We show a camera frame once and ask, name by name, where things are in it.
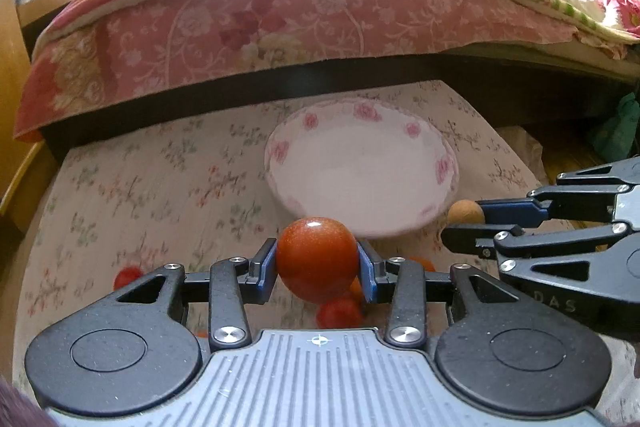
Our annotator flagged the small red cherry tomato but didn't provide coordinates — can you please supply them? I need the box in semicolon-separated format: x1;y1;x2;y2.
113;265;144;291

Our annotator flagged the brown longan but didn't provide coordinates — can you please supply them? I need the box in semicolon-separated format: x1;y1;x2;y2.
447;199;486;225

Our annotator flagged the orange tomato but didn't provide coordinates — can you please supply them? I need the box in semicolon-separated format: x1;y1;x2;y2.
348;277;364;303

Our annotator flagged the red tomato cluster front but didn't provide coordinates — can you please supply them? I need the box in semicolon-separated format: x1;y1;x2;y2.
316;297;363;329

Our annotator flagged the large red tomato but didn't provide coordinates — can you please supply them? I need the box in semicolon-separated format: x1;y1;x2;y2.
276;217;359;305

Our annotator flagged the large orange tangerine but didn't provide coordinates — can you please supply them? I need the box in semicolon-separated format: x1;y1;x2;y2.
411;257;436;272

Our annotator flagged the green bag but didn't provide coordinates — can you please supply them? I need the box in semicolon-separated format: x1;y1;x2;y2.
593;93;640;162

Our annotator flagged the floral tablecloth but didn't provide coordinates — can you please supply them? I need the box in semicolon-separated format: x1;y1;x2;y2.
12;78;640;427

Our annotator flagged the white floral plate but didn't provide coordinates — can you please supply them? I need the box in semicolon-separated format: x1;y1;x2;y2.
264;98;460;239

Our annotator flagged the wooden cabinet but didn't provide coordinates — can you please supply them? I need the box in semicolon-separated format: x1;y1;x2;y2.
1;0;72;235

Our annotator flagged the pink floral bedspread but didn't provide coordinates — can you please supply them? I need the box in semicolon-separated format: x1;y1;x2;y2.
13;0;577;142

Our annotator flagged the dark wooden bed frame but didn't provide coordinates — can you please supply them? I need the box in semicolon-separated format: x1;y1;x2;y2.
42;43;639;160

